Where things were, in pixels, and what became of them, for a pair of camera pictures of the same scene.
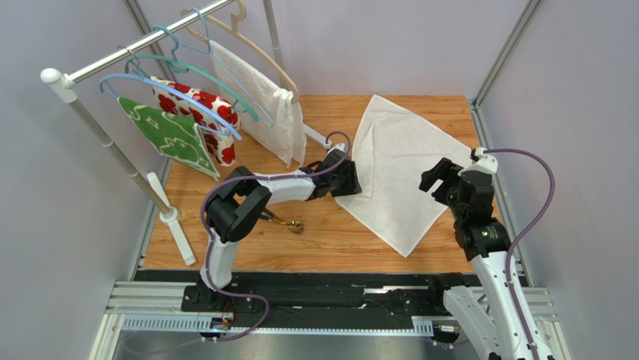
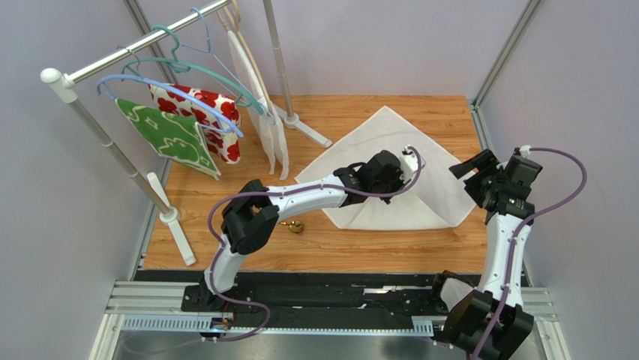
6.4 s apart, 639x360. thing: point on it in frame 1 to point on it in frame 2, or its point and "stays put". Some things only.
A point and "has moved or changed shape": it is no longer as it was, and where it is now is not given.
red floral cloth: (220, 142) stays put
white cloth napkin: (394, 147) has moved or changed shape
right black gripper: (441, 178) to (481, 176)
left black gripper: (353, 185) to (399, 181)
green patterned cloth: (177, 139) stays put
